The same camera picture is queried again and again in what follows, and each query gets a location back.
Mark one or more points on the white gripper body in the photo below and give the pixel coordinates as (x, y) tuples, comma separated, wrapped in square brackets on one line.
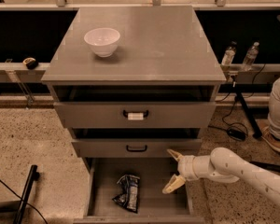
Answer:
[(187, 167)]

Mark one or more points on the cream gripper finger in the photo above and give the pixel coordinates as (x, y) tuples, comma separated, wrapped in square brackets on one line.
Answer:
[(176, 155), (174, 183)]

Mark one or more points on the blue chip bag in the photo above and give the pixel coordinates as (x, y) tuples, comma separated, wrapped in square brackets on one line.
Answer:
[(128, 199)]

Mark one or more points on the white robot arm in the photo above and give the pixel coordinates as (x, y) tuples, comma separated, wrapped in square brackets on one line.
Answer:
[(223, 166)]

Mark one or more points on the grey bottom drawer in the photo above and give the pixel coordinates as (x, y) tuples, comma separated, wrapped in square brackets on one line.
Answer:
[(154, 207)]

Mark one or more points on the grey drawer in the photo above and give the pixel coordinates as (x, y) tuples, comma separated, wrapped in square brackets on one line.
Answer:
[(116, 148), (115, 114), (154, 207)]

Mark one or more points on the grey middle drawer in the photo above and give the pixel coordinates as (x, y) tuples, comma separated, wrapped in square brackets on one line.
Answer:
[(116, 148)]

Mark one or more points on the grey top drawer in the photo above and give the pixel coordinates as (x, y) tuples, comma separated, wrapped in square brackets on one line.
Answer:
[(115, 114)]

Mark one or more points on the grey drawer cabinet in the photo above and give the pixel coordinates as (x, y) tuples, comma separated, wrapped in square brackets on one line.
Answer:
[(163, 55)]

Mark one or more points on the black power adapter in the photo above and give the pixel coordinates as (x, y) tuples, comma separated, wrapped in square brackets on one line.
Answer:
[(235, 134)]

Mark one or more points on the black tripod leg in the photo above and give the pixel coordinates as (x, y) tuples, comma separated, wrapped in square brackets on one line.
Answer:
[(257, 132)]

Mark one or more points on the black chair base leg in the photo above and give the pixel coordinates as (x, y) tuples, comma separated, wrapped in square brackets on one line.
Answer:
[(267, 166)]

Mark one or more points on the tan brown shoe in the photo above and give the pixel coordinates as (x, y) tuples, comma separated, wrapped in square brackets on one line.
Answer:
[(271, 141)]

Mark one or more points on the clear water bottle left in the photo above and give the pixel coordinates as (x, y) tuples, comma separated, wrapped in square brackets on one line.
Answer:
[(229, 54)]

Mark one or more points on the clear water bottle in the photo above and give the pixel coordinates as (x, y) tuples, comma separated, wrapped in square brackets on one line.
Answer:
[(229, 54), (251, 56)]

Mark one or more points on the clear water bottle right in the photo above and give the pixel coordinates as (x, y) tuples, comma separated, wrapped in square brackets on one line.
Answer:
[(251, 56)]

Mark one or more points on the white ceramic bowl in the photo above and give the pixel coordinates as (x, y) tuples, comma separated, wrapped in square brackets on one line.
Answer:
[(102, 41)]

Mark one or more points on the black stand leg left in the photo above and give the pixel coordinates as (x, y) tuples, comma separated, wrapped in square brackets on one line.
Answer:
[(32, 177)]

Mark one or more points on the yellow black tape measure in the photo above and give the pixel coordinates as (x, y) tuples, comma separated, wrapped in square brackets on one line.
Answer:
[(30, 63)]

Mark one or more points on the black middle drawer handle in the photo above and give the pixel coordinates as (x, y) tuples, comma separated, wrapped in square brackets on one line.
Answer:
[(136, 149)]

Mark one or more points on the white tape on handle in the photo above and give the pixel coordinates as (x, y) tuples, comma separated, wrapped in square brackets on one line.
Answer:
[(135, 116)]

